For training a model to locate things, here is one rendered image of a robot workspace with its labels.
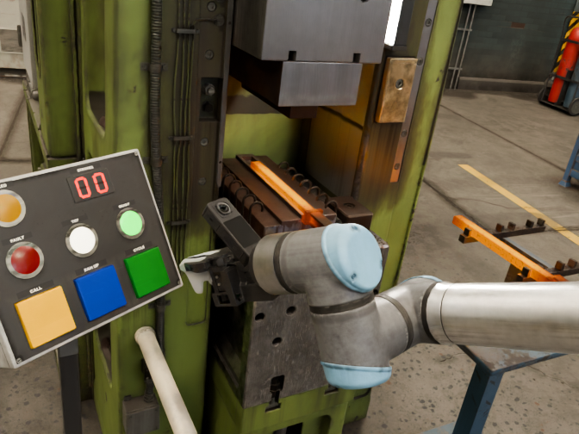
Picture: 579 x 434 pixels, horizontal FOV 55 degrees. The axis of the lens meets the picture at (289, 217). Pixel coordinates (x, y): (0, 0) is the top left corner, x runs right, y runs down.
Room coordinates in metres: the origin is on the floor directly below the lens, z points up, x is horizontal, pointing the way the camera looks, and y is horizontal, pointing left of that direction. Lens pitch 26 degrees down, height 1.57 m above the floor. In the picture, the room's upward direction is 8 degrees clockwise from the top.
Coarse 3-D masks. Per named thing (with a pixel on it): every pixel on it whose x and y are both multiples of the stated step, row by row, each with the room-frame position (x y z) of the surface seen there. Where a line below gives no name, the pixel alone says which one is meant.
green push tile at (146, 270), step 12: (144, 252) 0.87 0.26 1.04; (156, 252) 0.89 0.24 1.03; (132, 264) 0.84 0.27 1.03; (144, 264) 0.86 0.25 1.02; (156, 264) 0.87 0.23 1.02; (132, 276) 0.83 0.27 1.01; (144, 276) 0.84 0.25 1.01; (156, 276) 0.86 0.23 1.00; (168, 276) 0.88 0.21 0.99; (144, 288) 0.83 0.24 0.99; (156, 288) 0.85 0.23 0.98
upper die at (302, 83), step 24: (240, 72) 1.34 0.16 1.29; (264, 72) 1.23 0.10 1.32; (288, 72) 1.16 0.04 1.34; (312, 72) 1.19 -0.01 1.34; (336, 72) 1.22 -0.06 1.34; (360, 72) 1.26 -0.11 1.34; (264, 96) 1.22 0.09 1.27; (288, 96) 1.17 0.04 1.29; (312, 96) 1.20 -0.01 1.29; (336, 96) 1.23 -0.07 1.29
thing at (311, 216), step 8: (256, 168) 1.47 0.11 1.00; (264, 168) 1.46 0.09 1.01; (264, 176) 1.42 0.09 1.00; (272, 176) 1.41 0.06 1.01; (272, 184) 1.38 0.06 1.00; (280, 184) 1.36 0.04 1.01; (288, 192) 1.32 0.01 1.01; (296, 200) 1.27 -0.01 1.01; (304, 200) 1.28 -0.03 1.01; (304, 208) 1.23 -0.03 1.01; (312, 208) 1.23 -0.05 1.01; (320, 208) 1.23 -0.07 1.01; (304, 216) 1.20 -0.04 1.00; (312, 216) 1.19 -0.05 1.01; (320, 216) 1.19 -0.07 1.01; (304, 224) 1.20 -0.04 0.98; (312, 224) 1.19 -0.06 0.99; (320, 224) 1.16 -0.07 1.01; (328, 224) 1.15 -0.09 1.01
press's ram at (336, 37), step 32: (256, 0) 1.17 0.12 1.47; (288, 0) 1.15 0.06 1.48; (320, 0) 1.19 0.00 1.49; (352, 0) 1.23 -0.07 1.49; (384, 0) 1.27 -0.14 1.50; (256, 32) 1.16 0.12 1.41; (288, 32) 1.16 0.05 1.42; (320, 32) 1.20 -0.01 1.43; (352, 32) 1.24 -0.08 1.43; (384, 32) 1.28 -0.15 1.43
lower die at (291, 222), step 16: (224, 160) 1.53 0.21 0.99; (240, 160) 1.53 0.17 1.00; (240, 176) 1.43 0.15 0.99; (256, 176) 1.44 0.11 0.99; (288, 176) 1.47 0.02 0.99; (224, 192) 1.38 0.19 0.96; (240, 192) 1.34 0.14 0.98; (256, 192) 1.33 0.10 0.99; (272, 192) 1.34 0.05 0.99; (304, 192) 1.37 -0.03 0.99; (240, 208) 1.28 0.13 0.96; (256, 208) 1.25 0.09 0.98; (272, 208) 1.24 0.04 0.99; (288, 208) 1.25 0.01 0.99; (256, 224) 1.19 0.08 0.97; (272, 224) 1.18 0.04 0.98; (288, 224) 1.19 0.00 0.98
